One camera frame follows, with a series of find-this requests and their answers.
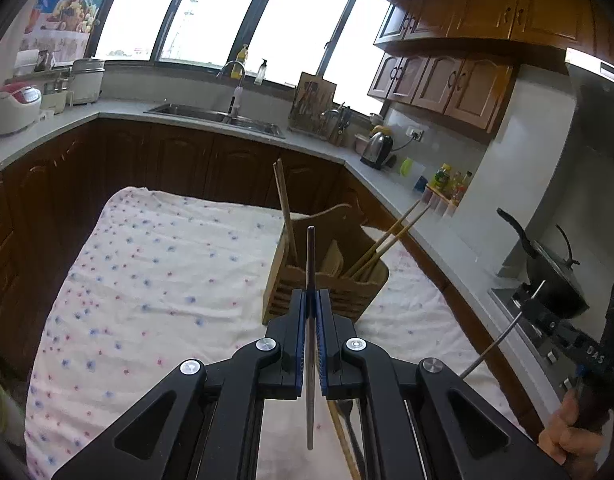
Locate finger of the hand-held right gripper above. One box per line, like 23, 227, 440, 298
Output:
534, 312, 594, 362
518, 284, 582, 333

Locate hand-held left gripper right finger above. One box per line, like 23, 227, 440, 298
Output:
317, 290, 570, 480

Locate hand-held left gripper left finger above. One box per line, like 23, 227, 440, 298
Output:
52, 289, 308, 480

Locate wooden utensil holder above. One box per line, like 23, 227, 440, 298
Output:
262, 203, 389, 325

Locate steel chopstick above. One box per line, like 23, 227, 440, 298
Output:
307, 226, 316, 450
461, 281, 546, 377

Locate wooden chopstick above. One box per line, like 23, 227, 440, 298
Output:
328, 400, 362, 480
273, 158, 300, 266
344, 199, 422, 277
354, 206, 432, 281

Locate person's right hand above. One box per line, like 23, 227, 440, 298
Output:
538, 387, 612, 473

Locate black wok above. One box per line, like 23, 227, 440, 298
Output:
497, 207, 590, 318

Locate gas stove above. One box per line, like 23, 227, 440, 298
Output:
489, 280, 588, 411

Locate glass wok lid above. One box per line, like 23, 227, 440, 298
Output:
529, 224, 582, 281

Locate spice jar rack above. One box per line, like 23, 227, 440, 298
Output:
424, 184, 460, 218

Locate white floral tablecloth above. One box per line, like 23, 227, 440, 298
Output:
24, 186, 528, 480

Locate steel electric kettle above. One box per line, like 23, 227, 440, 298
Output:
359, 127, 394, 171

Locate wooden cutting board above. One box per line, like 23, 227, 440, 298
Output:
288, 82, 332, 136
295, 71, 338, 106

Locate wooden upper cabinets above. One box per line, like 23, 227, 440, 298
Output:
367, 0, 614, 136

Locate steel range hood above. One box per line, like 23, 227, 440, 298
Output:
564, 47, 614, 86

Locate chrome kitchen faucet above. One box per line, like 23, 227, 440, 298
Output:
217, 60, 246, 118

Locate steel kitchen sink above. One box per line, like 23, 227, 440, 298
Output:
144, 102, 286, 139

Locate yellow dish soap bottle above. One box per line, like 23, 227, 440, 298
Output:
230, 44, 249, 80

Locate large kitchen window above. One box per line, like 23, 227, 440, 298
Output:
89, 0, 392, 118

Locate grey kitchen countertop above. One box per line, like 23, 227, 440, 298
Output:
0, 97, 562, 411

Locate white steamer pot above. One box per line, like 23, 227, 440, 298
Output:
69, 58, 106, 106

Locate small white appliance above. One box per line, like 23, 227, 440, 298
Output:
39, 77, 70, 113

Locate white and red rice cooker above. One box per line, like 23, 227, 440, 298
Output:
0, 81, 42, 138

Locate fruit and beach wall poster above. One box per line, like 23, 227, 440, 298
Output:
17, 0, 130, 53

